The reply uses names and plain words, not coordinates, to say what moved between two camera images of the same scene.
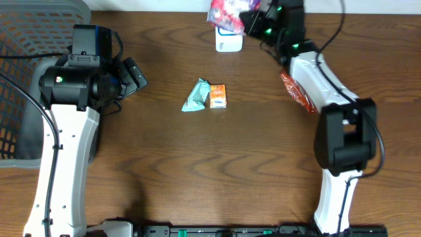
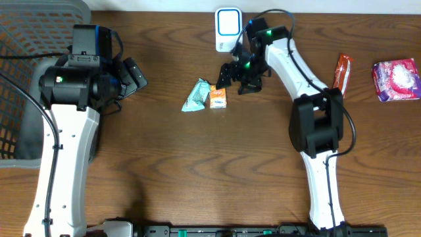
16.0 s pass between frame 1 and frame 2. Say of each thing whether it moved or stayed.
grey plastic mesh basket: stayed
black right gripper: moved
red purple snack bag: moved
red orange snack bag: moved
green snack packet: stayed
